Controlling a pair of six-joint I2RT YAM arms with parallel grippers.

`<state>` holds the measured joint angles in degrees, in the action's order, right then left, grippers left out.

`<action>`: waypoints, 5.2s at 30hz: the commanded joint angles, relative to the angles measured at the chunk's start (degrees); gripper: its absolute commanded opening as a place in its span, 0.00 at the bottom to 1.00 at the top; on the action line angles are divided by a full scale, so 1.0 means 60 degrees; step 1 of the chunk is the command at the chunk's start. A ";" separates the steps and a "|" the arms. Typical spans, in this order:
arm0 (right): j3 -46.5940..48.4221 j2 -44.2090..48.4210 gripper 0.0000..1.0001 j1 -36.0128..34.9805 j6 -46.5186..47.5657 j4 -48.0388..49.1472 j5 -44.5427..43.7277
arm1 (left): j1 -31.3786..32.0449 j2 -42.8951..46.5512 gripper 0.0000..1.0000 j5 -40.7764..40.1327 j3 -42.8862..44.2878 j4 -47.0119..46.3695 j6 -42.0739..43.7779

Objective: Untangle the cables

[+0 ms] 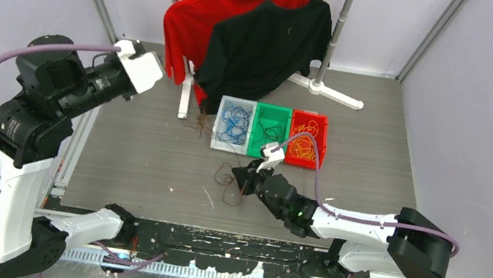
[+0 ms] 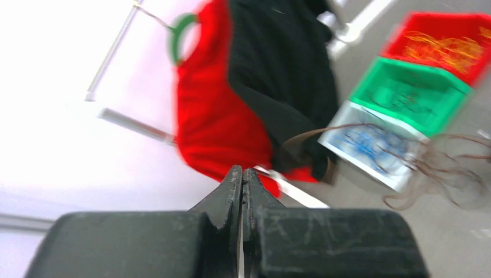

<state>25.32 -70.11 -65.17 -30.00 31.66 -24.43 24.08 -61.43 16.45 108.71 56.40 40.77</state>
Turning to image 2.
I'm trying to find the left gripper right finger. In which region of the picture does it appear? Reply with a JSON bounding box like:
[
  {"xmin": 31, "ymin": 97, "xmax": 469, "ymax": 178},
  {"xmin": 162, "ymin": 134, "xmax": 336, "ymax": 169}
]
[{"xmin": 243, "ymin": 169, "xmax": 430, "ymax": 277}]

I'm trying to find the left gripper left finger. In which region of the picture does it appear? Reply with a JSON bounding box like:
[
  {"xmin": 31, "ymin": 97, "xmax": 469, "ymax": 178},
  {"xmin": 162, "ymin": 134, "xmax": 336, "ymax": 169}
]
[{"xmin": 26, "ymin": 166, "xmax": 243, "ymax": 277}]

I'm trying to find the blue wire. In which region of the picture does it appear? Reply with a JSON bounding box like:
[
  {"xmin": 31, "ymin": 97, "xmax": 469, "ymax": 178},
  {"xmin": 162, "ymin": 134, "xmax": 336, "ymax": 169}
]
[{"xmin": 331, "ymin": 126, "xmax": 411, "ymax": 173}]

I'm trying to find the brown wire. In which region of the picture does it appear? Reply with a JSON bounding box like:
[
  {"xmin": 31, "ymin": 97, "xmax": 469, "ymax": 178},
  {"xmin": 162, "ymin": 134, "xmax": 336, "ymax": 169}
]
[
  {"xmin": 362, "ymin": 88, "xmax": 436, "ymax": 118},
  {"xmin": 281, "ymin": 122, "xmax": 491, "ymax": 211}
]

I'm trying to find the yellow wire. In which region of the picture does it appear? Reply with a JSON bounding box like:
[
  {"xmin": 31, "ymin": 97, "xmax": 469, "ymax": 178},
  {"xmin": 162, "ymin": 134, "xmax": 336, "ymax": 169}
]
[{"xmin": 401, "ymin": 27, "xmax": 491, "ymax": 74}]

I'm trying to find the red t-shirt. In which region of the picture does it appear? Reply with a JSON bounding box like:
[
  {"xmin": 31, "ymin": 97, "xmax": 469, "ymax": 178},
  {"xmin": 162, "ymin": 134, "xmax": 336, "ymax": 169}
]
[{"xmin": 176, "ymin": 1, "xmax": 315, "ymax": 181}]

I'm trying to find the white plastic bin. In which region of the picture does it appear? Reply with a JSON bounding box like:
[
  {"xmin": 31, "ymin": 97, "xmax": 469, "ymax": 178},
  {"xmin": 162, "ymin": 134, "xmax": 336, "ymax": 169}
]
[{"xmin": 318, "ymin": 101, "xmax": 428, "ymax": 192}]

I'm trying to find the black t-shirt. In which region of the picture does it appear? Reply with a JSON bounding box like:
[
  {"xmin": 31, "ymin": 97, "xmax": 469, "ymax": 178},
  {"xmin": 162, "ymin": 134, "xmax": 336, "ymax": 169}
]
[{"xmin": 228, "ymin": 1, "xmax": 339, "ymax": 184}]

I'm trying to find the green plastic bin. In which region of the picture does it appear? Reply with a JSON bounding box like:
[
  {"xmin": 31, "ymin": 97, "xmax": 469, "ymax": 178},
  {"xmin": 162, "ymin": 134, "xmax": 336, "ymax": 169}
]
[{"xmin": 349, "ymin": 57, "xmax": 473, "ymax": 137}]

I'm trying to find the green clothes hanger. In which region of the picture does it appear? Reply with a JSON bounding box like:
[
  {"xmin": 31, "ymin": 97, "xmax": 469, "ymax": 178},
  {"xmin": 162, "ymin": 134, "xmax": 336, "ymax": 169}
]
[{"xmin": 168, "ymin": 13, "xmax": 199, "ymax": 66}]

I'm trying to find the red plastic bin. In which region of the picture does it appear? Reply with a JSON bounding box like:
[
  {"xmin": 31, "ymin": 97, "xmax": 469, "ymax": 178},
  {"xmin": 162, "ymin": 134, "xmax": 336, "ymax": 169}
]
[{"xmin": 380, "ymin": 12, "xmax": 490, "ymax": 87}]

